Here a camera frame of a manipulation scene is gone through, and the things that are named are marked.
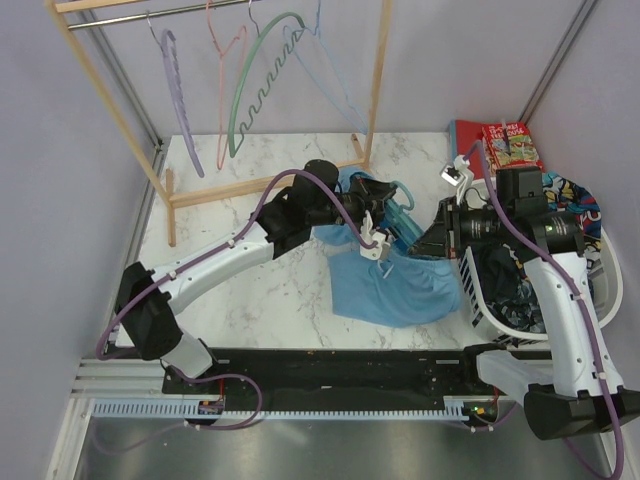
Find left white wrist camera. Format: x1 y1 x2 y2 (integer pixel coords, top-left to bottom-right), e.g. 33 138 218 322
360 211 391 261

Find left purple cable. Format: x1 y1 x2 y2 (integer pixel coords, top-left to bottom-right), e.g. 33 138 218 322
94 169 381 361

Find purple cable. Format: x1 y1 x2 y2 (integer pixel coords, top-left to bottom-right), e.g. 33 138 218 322
459 139 625 479
94 169 381 361

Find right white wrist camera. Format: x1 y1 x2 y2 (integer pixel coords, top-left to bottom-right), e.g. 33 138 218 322
440 155 474 204

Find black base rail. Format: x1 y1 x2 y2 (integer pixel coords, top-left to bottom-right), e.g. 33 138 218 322
159 347 551 414

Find comic cover book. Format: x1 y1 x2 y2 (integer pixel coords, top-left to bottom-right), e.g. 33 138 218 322
481 122 544 175

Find purple plastic hanger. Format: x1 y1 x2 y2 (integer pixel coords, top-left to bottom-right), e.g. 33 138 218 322
146 13 205 178

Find colourful comic print garment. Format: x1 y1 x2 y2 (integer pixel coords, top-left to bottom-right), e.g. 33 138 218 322
542 172 602 263

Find light blue wire hanger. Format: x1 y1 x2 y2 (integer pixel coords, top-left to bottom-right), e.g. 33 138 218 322
282 1 369 134

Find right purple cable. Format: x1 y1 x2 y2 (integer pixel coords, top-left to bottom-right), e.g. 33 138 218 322
459 139 625 479

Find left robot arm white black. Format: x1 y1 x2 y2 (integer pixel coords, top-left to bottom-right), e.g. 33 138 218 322
114 159 398 393

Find teal plastic hanger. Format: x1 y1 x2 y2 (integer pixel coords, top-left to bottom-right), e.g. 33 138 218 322
384 181 425 254

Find light blue shorts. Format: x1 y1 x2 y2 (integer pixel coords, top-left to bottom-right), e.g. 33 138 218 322
312 167 464 329

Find white laundry basket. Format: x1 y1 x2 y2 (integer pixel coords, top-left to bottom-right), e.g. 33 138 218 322
457 179 625 346

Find wooden clothes rack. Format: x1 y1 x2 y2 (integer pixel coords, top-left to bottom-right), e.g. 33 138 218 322
44 1 393 247

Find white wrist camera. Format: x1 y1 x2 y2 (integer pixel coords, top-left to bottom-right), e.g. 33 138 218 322
360 211 391 261
440 155 474 204

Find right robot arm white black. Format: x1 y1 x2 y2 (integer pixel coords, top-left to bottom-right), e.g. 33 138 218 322
408 167 639 440

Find red book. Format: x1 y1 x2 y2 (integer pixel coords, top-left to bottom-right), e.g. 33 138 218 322
448 119 494 159

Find dark patterned garment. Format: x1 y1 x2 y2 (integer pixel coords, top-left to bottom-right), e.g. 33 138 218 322
472 245 546 334

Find green plastic hanger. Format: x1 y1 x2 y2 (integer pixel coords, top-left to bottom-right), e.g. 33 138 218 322
227 11 306 158

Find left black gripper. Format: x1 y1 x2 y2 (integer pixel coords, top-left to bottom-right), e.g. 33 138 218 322
309 177 397 239

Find light blue cable duct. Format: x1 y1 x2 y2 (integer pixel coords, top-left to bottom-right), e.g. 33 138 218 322
91 398 469 421

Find metal rack rod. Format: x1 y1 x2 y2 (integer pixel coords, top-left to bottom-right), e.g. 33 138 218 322
67 0 250 31

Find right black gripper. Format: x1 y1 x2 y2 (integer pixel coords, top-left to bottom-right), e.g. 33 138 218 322
408 196 514 259

